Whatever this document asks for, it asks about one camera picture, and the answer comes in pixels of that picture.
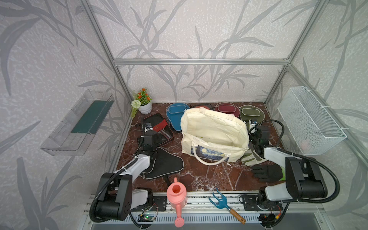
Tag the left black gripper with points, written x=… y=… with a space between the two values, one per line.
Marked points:
x=158 y=139

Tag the black paddle case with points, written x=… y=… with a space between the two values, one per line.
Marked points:
x=165 y=164

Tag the olive green paddle case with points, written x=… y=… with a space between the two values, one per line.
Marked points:
x=253 y=113

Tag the blue paddle case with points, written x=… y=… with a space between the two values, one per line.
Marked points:
x=174 y=113

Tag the maroon paddle case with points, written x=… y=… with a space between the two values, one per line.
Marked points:
x=228 y=108

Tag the cream canvas tote bag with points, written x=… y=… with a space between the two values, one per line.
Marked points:
x=213 y=137

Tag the clear case red paddle set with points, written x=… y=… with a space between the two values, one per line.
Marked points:
x=206 y=105

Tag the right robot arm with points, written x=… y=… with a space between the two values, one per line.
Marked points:
x=294 y=177

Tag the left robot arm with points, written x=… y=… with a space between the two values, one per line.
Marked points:
x=115 y=196

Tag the grey green gardening glove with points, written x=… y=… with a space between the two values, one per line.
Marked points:
x=251 y=158

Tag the black green gardening glove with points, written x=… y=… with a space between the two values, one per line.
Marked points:
x=268 y=173

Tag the potted plant white pot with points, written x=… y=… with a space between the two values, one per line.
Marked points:
x=141 y=103

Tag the pink watering can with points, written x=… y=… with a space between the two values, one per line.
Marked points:
x=177 y=196

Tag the teal garden hand fork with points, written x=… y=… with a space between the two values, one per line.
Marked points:
x=222 y=203

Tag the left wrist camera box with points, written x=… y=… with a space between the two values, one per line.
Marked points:
x=148 y=126

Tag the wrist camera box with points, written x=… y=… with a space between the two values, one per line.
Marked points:
x=252 y=123
x=148 y=126

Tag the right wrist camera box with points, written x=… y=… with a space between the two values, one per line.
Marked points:
x=252 y=123

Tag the white wire mesh basket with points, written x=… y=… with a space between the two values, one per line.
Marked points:
x=310 y=124

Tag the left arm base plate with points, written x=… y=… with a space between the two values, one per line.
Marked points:
x=155 y=203

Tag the aluminium front rail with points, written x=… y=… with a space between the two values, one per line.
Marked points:
x=198 y=202

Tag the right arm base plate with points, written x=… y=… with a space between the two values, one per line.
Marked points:
x=255 y=203

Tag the clear acrylic wall shelf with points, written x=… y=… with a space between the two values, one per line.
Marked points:
x=74 y=134

